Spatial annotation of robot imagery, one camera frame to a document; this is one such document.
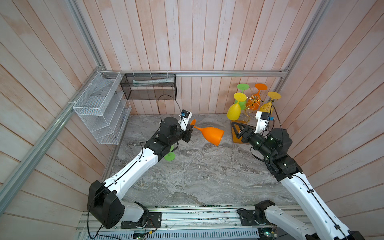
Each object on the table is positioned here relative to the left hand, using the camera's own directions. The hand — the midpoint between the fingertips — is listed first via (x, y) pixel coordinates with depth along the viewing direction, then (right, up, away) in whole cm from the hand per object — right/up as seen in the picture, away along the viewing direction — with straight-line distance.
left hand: (192, 128), depth 75 cm
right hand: (+19, +2, -9) cm, 21 cm away
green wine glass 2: (+32, +26, +17) cm, 45 cm away
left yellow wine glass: (+26, +10, +15) cm, 31 cm away
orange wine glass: (+10, -3, -4) cm, 11 cm away
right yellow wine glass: (+46, +13, +15) cm, 50 cm away
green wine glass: (-14, -18, +22) cm, 32 cm away
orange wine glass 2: (+36, +15, +10) cm, 41 cm away
